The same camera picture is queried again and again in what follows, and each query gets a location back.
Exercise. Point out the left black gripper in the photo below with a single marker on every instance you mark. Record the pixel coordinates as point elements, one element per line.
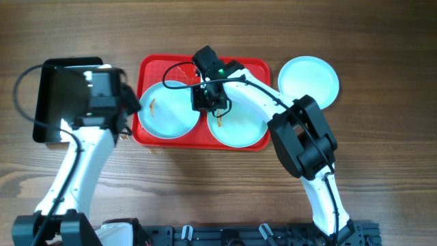
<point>133,106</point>

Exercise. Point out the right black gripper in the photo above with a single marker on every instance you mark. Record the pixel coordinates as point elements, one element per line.
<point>198,104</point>

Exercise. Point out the light blue plate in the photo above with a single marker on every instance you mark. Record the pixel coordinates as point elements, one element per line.
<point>308,75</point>
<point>166,110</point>
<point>241,127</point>

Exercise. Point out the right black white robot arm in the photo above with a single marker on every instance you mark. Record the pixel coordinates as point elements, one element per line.
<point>302,139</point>

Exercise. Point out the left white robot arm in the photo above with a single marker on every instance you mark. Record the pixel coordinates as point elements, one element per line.
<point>64,209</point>

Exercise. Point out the red plastic tray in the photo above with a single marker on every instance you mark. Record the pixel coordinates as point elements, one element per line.
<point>151,72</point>

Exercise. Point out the black water tray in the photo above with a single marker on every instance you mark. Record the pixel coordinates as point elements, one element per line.
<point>48,82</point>

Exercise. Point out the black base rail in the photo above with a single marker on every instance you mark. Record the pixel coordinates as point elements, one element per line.
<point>356,233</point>

